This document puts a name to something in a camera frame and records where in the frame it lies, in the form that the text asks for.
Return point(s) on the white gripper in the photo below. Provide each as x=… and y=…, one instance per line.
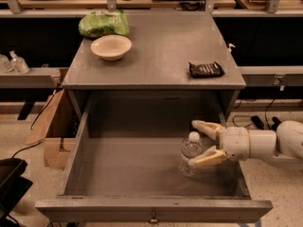
x=235, y=143

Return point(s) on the clear plastic water bottle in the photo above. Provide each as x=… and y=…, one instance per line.
x=191, y=147

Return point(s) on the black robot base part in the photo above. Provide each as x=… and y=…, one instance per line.
x=13, y=186

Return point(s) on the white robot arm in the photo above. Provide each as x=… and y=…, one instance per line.
x=282, y=147

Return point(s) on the grey open top drawer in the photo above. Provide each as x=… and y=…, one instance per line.
x=125, y=164

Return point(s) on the metal drawer knob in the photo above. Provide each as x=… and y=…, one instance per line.
x=153, y=219

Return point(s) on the clear sanitizer bottle right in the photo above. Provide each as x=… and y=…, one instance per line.
x=18, y=63

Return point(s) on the clear sanitizer bottle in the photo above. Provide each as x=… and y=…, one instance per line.
x=5, y=65
x=18, y=63

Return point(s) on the clear sanitizer bottle left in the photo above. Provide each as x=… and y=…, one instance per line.
x=5, y=65

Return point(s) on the black snack packet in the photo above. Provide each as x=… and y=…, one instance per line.
x=206, y=70

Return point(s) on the grey wooden cabinet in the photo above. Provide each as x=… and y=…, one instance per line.
x=164, y=43

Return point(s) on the cream ceramic bowl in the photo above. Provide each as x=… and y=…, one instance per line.
x=111, y=47

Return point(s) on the brown cardboard box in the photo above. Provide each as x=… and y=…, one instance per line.
x=55, y=129

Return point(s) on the green chip bag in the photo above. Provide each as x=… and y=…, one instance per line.
x=102, y=22

